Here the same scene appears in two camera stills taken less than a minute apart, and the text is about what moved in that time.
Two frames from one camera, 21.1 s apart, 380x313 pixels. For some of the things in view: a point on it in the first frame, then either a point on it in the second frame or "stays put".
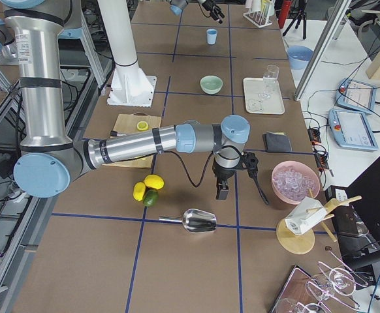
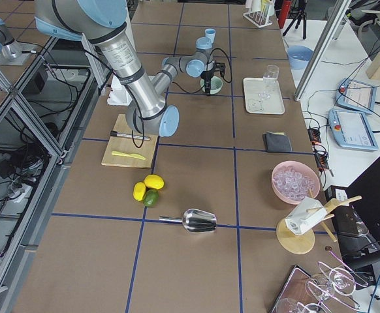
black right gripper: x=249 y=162 to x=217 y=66
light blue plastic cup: x=211 y=36 stays put
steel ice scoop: x=194 y=220 stays put
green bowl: x=211 y=85 stays put
